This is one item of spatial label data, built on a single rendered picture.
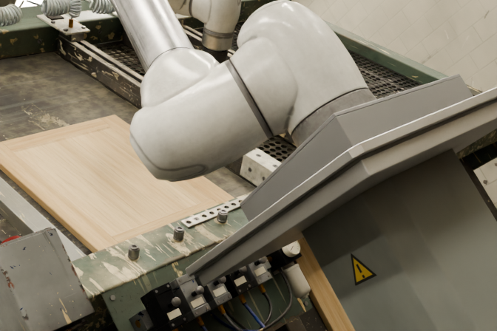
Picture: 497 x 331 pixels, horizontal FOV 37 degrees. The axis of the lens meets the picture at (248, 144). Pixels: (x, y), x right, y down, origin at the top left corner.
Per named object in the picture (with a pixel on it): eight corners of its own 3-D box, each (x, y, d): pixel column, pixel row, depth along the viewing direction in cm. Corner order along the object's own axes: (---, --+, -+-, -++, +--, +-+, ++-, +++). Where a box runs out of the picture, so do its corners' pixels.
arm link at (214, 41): (220, 21, 220) (216, 40, 223) (197, 24, 214) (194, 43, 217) (240, 32, 215) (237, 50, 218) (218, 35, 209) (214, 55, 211)
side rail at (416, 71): (476, 125, 289) (485, 100, 284) (275, 28, 351) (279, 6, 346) (486, 121, 295) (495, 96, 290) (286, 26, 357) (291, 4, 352)
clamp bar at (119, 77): (265, 197, 202) (282, 120, 191) (35, 42, 269) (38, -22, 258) (289, 188, 209) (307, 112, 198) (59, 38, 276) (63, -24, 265)
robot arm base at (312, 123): (431, 91, 121) (413, 64, 122) (325, 137, 111) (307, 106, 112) (382, 140, 136) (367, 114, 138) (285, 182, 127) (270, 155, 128)
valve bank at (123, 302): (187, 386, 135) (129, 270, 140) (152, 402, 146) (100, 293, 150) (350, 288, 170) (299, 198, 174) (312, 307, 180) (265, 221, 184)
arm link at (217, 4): (242, 29, 217) (204, 16, 221) (252, -22, 210) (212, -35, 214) (226, 38, 208) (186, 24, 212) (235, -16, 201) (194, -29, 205)
